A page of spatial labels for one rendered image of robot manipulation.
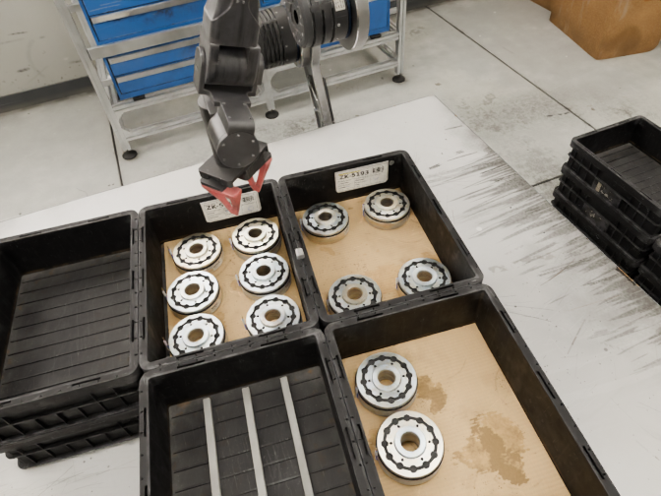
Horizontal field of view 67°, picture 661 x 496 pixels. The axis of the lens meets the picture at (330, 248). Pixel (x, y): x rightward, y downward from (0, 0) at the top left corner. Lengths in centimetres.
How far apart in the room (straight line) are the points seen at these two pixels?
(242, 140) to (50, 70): 309
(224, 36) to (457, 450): 68
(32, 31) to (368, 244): 288
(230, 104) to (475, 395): 60
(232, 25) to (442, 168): 93
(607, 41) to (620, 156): 171
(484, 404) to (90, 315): 77
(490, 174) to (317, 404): 86
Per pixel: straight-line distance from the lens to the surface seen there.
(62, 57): 368
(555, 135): 293
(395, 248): 107
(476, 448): 86
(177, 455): 90
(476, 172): 148
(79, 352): 107
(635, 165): 200
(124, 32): 270
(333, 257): 105
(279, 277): 100
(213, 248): 108
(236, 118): 67
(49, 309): 117
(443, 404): 88
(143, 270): 102
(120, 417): 99
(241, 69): 70
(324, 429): 86
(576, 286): 125
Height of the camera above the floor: 163
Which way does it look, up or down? 48 degrees down
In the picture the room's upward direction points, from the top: 6 degrees counter-clockwise
